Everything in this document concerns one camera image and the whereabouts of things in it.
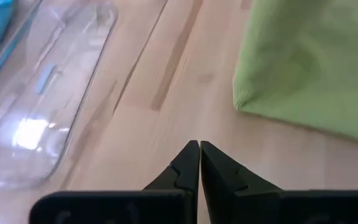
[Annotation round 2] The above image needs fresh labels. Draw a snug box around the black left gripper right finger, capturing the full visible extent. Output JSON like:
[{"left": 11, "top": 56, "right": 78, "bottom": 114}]
[{"left": 200, "top": 140, "right": 358, "bottom": 224}]

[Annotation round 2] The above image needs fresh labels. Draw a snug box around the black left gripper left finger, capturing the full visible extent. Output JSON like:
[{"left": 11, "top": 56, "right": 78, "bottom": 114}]
[{"left": 29, "top": 139, "right": 201, "bottom": 224}]

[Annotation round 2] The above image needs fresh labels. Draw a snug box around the pale lime green microfiber towel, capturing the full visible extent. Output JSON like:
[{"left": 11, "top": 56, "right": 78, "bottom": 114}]
[{"left": 232, "top": 0, "right": 358, "bottom": 147}]

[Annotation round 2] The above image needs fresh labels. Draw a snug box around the clear plastic bin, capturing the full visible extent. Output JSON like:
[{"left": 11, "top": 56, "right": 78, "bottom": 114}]
[{"left": 0, "top": 0, "right": 119, "bottom": 190}]

